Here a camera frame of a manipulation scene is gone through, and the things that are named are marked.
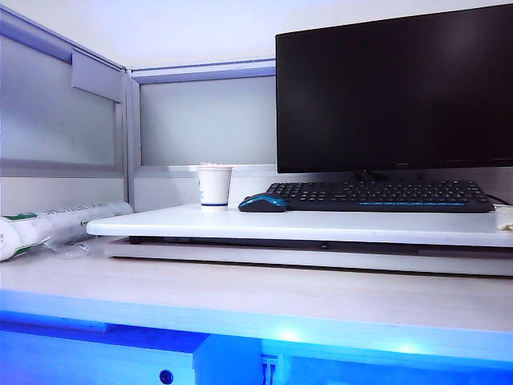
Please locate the grey cubicle partition panel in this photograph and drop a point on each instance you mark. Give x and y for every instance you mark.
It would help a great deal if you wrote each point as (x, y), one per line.
(60, 120)
(204, 120)

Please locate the clear crumpled plastic wrapper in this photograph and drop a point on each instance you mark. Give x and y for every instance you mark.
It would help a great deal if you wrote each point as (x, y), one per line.
(70, 249)

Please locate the cream white towel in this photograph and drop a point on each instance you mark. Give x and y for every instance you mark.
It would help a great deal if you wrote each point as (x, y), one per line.
(506, 222)

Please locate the grey nameplate holder bracket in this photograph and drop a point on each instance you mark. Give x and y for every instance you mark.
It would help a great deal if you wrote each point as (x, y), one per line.
(97, 78)

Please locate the black keyboard with blue stripe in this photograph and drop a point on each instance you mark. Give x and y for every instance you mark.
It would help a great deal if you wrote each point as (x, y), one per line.
(384, 196)

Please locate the black computer monitor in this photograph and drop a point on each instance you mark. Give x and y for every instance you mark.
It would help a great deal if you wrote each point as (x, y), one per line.
(394, 90)

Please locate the white paper cup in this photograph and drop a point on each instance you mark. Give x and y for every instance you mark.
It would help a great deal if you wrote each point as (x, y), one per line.
(214, 188)

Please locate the white desk riser platform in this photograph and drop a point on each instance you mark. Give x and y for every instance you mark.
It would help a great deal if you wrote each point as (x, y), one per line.
(280, 232)

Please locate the black and blue mouse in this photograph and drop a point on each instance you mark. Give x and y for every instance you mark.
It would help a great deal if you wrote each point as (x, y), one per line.
(262, 203)

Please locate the white green plastic cup sleeve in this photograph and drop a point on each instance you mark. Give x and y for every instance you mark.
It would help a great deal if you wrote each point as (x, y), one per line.
(48, 226)

